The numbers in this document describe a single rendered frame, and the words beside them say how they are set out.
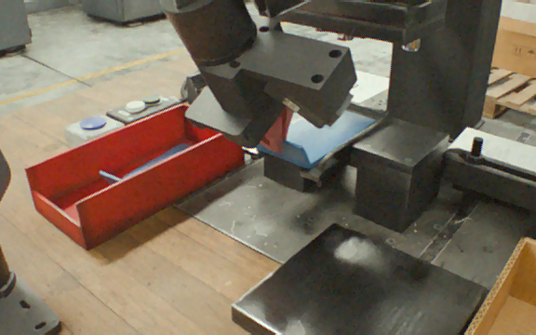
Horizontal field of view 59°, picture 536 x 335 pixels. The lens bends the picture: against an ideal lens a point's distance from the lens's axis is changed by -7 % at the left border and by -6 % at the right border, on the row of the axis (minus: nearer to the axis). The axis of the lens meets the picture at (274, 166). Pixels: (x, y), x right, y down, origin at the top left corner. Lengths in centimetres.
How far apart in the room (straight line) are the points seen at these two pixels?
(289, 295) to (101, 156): 33
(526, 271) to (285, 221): 26
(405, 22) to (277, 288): 27
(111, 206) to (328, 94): 29
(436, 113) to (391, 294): 39
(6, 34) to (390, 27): 473
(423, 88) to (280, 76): 45
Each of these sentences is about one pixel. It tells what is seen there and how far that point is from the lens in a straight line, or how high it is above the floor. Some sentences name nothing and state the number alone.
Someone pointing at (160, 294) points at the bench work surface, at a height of 90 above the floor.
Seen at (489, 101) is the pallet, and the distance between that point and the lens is 338.
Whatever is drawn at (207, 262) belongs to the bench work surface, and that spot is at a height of 90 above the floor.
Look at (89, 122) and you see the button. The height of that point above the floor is 94.
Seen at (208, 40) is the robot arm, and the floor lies 113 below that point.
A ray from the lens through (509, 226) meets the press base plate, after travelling 62.
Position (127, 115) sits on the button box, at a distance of 79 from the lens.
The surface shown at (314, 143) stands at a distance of 54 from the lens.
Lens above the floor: 123
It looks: 29 degrees down
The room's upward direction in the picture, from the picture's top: straight up
